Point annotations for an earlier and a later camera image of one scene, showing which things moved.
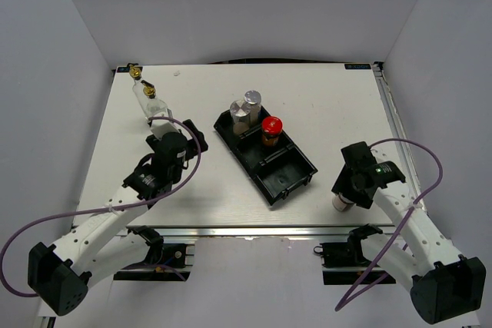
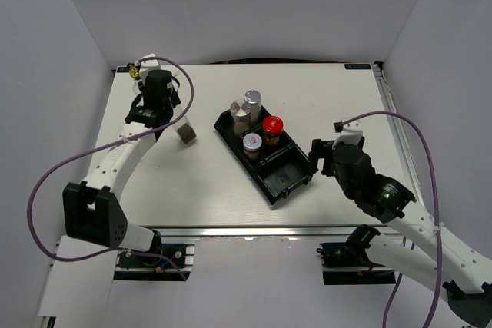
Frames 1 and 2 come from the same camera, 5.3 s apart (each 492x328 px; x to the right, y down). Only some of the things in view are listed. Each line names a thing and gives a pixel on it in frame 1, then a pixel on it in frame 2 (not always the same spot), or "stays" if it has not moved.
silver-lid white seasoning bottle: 240,111 stays
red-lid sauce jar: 271,127 stays
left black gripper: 192,146 to 174,98
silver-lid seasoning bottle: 254,98 stays
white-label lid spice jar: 340,203 to 252,144
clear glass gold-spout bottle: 135,70 stays
